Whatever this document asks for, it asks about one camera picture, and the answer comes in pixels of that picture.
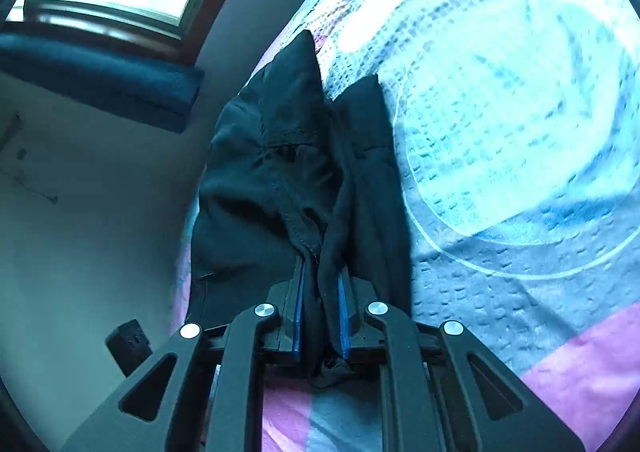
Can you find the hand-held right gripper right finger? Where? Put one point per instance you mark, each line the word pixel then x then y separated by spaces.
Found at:
pixel 343 317

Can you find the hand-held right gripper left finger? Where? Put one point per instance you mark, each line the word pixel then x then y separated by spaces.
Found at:
pixel 298 312

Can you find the black zip jacket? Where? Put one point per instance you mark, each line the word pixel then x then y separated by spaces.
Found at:
pixel 280 197

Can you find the floral quilted bed cover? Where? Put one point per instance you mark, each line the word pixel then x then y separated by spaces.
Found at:
pixel 500 156

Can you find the blue curtain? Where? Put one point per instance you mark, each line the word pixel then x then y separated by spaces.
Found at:
pixel 100 81

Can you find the black wall socket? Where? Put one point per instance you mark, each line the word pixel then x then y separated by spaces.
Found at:
pixel 129 342

